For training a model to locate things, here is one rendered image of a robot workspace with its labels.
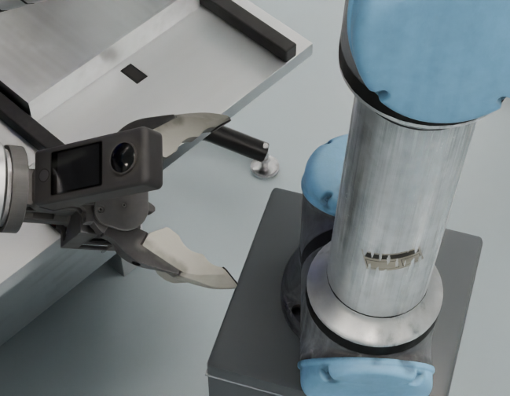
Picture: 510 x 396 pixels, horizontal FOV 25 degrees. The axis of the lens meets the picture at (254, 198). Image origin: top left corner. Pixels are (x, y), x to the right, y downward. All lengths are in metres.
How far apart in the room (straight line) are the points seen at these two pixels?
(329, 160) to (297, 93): 1.43
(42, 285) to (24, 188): 1.13
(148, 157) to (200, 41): 0.52
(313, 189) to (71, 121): 0.35
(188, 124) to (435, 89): 0.35
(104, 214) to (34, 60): 0.46
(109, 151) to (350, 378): 0.28
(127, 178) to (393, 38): 0.29
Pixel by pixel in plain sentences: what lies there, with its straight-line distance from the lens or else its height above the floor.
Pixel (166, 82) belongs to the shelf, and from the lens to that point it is 1.32.
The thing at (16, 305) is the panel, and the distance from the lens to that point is 2.02.
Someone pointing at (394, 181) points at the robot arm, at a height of 1.22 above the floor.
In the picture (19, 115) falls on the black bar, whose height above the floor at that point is 0.90.
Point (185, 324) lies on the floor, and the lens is 2.15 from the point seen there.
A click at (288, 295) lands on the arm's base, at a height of 0.82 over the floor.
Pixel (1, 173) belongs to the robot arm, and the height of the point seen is 1.15.
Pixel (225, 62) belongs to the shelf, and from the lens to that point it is 1.34.
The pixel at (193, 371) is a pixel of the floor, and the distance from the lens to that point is 2.10.
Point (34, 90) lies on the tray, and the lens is 1.33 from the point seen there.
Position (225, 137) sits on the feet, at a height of 0.10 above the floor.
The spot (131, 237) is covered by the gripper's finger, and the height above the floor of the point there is 1.08.
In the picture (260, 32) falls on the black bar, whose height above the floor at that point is 0.90.
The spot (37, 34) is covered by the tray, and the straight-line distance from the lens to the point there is 1.39.
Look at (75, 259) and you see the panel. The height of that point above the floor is 0.16.
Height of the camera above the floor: 1.85
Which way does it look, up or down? 53 degrees down
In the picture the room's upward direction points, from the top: straight up
